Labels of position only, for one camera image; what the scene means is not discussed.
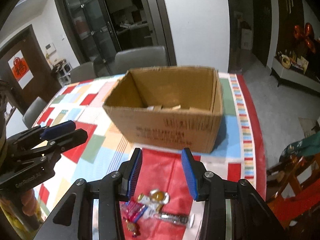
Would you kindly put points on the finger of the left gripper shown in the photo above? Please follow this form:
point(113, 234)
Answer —
point(38, 134)
point(62, 143)

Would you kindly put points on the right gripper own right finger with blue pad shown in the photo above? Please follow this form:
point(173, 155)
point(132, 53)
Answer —
point(251, 217)

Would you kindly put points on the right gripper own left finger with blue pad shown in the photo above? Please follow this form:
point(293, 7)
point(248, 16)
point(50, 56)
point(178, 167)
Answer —
point(72, 218)

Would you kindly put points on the white gold candy packet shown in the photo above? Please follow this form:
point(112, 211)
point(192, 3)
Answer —
point(155, 200)

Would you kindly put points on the black white snack bar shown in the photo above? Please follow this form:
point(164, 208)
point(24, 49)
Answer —
point(181, 220)

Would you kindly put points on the pink red snack packet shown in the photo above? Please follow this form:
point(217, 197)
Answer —
point(132, 210)

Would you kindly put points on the gold purple candy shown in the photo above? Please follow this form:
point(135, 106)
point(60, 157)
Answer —
point(132, 227)

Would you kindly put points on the grey chair far left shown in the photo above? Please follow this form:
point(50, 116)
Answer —
point(33, 112)

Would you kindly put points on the colourful patchwork tablecloth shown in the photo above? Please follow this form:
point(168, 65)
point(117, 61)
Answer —
point(238, 151)

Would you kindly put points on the dark brown wooden door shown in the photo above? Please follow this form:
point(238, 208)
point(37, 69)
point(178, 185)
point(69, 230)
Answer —
point(42, 85)

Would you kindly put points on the brown cardboard box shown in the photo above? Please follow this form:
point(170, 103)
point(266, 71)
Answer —
point(170, 107)

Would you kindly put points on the small white shelf rack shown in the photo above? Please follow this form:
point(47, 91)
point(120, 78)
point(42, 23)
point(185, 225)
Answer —
point(62, 72)

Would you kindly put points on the grey dining chair left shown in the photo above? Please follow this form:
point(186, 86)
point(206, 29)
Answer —
point(83, 72)

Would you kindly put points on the grey dining chair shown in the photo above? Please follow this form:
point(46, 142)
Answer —
point(152, 56)
point(83, 72)

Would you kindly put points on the red paper door decoration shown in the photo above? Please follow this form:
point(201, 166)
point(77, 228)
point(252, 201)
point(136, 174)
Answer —
point(20, 69)

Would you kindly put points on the red wooden chair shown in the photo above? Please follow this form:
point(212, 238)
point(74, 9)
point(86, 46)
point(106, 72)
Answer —
point(292, 188)

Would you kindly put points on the grey dining chair centre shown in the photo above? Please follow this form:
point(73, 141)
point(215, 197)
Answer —
point(152, 56)

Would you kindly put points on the green patterned cloth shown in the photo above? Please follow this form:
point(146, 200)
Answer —
point(304, 148)

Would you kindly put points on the dark glass sliding door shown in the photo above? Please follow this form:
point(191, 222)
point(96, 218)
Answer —
point(98, 29)

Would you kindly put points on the white low cabinet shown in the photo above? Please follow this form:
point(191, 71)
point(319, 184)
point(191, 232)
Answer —
point(293, 79)

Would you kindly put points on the red balloons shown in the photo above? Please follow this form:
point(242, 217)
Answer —
point(306, 34)

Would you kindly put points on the white wall intercom panel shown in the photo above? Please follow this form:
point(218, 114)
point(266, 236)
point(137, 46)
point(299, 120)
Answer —
point(50, 49)

